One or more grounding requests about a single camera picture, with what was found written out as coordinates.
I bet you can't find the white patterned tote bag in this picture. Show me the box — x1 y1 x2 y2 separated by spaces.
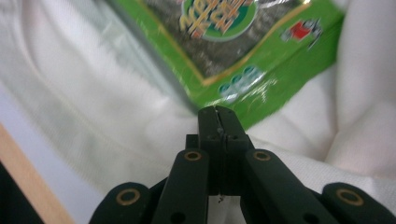
0 0 396 218

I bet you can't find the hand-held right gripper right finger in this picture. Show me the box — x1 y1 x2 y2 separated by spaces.
215 105 255 196

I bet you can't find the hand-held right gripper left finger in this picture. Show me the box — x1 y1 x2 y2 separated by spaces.
185 105 224 197

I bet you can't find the green snack packet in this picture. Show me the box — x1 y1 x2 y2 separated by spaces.
106 0 346 131

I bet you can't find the pale blue table mat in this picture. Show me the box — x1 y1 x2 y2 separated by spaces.
0 82 106 224

